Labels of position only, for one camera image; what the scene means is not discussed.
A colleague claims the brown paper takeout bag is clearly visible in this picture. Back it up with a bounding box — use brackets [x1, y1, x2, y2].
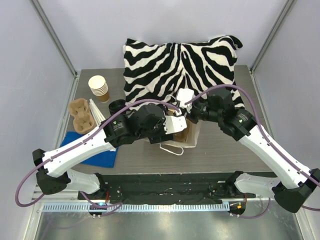
[142, 94, 202, 157]

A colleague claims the single cardboard cup carrier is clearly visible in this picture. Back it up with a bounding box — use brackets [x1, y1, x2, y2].
[174, 128, 189, 143]

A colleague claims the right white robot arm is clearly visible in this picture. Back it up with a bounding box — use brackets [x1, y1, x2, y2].
[185, 86, 320, 213]

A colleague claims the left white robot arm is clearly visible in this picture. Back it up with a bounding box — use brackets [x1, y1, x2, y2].
[32, 103, 165, 200]

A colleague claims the stack of black lids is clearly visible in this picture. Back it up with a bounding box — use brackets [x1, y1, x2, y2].
[108, 99, 126, 116]

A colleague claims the white paper straws bundle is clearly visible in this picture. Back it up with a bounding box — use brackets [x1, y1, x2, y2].
[89, 99, 106, 126]

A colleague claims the zebra print pillow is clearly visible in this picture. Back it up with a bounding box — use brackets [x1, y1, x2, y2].
[123, 35, 244, 108]

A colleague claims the stack of paper cups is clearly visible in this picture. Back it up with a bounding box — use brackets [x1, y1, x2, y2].
[88, 75, 110, 103]

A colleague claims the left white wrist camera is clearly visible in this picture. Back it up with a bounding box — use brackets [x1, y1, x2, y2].
[163, 109, 188, 135]

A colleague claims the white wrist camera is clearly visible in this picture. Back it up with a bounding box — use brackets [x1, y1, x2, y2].
[163, 109, 188, 135]
[175, 88, 195, 113]

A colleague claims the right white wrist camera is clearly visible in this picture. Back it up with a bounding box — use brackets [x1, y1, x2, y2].
[175, 88, 195, 113]

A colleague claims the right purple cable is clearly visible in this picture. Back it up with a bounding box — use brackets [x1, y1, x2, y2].
[183, 84, 320, 219]

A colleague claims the purple cable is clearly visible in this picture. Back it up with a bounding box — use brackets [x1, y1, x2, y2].
[183, 84, 320, 219]
[14, 99, 181, 216]

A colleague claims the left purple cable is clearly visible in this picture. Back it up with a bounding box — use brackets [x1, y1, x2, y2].
[14, 99, 181, 216]

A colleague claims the white slotted cable duct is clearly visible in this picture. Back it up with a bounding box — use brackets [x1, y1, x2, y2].
[42, 202, 230, 213]

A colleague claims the aluminium frame rail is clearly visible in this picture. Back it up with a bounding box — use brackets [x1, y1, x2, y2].
[38, 190, 79, 202]

